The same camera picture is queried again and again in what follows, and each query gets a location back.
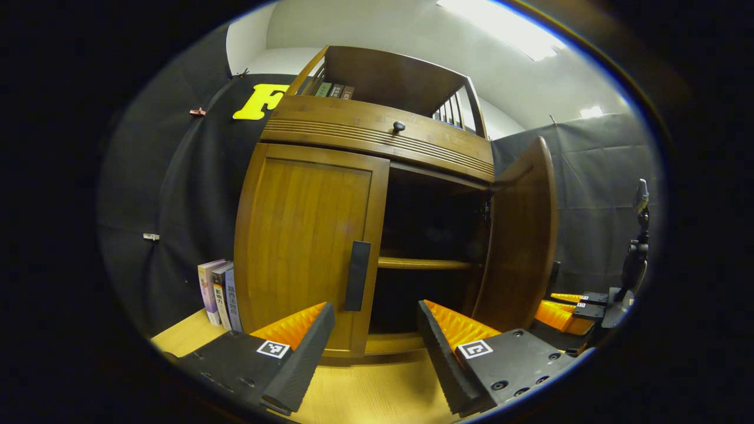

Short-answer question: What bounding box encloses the wooden shoe cabinet door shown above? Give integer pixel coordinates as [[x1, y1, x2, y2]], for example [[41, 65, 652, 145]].
[[471, 137, 559, 333], [234, 143, 391, 358]]

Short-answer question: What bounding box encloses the black backdrop cloth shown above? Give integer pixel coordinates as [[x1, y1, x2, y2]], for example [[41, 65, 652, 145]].
[[97, 26, 660, 336]]

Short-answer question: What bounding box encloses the black door handle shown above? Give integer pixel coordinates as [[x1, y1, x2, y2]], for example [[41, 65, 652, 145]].
[[344, 240, 372, 312]]

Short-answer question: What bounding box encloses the wooden double-door shoe cabinet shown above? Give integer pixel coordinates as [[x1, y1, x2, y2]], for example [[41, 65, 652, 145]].
[[234, 45, 559, 359]]

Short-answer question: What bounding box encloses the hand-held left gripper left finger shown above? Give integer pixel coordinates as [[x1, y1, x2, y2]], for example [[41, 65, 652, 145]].
[[164, 302, 336, 416]]

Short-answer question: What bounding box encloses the wooden inner shelf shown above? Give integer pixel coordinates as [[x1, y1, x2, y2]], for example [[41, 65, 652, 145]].
[[377, 257, 475, 271]]

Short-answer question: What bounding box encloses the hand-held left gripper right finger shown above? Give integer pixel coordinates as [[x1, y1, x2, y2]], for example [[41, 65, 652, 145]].
[[417, 299, 581, 418]]

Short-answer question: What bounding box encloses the ceiling light panel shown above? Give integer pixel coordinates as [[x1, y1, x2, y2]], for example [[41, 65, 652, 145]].
[[436, 0, 567, 62]]

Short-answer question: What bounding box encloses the brown yellow-lettered book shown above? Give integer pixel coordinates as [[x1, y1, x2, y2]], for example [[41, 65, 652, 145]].
[[211, 263, 234, 332]]

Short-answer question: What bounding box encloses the wooden cabinet drawer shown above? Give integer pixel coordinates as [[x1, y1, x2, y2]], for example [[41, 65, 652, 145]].
[[260, 95, 495, 183]]

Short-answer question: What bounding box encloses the blue grey book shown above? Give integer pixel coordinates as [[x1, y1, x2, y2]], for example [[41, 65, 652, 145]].
[[224, 268, 244, 333]]

